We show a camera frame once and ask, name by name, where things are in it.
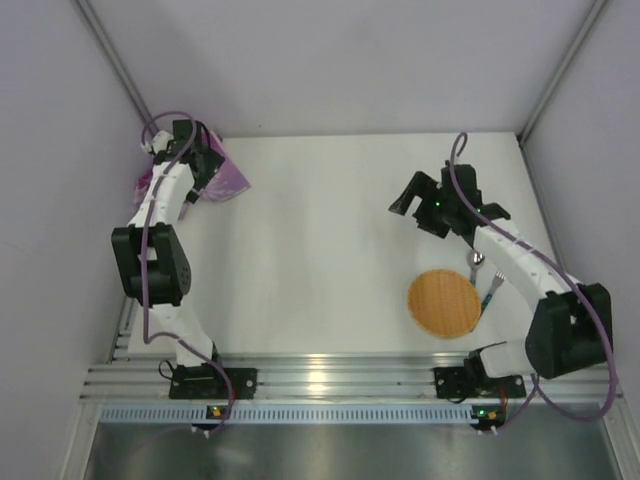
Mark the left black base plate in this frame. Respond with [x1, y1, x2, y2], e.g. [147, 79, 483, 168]
[169, 364, 258, 400]

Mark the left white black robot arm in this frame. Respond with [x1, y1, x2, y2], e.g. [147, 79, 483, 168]
[111, 111, 225, 368]

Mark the metal fork teal handle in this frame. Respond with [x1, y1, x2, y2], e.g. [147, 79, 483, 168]
[481, 271, 506, 312]

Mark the aluminium mounting rail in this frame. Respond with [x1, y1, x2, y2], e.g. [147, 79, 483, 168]
[79, 349, 624, 404]

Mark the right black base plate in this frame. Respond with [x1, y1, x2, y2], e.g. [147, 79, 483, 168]
[433, 366, 526, 403]

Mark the perforated grey cable duct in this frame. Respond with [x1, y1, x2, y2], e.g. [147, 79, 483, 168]
[100, 403, 504, 426]

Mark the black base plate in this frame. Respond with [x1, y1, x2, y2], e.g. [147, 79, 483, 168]
[169, 364, 258, 400]
[433, 366, 526, 403]

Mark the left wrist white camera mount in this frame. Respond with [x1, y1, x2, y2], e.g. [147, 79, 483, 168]
[141, 130, 173, 156]

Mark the purple printed cloth placemat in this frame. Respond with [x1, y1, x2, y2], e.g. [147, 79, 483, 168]
[133, 130, 251, 209]

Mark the metal spoon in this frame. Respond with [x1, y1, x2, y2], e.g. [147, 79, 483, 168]
[466, 249, 485, 286]

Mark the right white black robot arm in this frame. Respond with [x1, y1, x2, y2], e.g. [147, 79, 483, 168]
[389, 163, 613, 388]

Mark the round orange woven plate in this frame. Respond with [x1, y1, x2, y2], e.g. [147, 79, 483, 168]
[407, 269, 481, 339]

